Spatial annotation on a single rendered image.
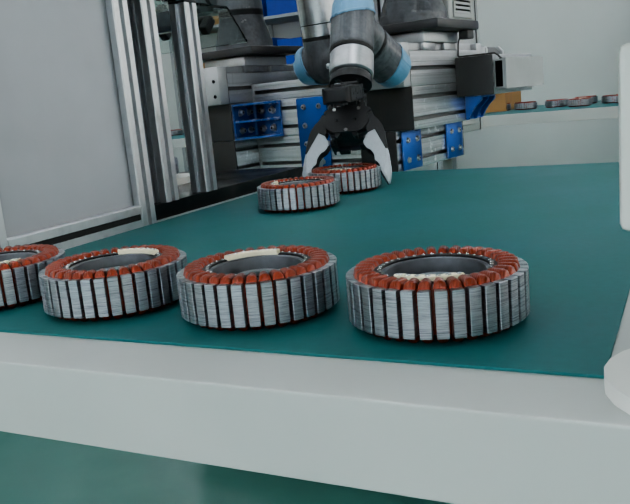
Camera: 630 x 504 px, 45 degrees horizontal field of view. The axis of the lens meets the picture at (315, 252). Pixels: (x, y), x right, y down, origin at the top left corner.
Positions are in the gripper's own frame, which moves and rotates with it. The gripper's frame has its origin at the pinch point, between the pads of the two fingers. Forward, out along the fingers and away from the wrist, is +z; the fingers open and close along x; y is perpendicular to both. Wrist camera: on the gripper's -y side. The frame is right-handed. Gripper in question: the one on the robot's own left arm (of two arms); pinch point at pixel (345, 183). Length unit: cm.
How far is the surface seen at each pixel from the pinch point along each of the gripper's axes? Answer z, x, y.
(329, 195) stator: 8.7, -1.4, -16.1
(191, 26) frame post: -18.5, 19.8, -18.7
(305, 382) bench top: 41, -13, -67
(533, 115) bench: -121, -40, 209
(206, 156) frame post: -2.0, 19.8, -9.0
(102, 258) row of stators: 29, 8, -54
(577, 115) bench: -118, -58, 206
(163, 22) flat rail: -20.0, 24.5, -18.5
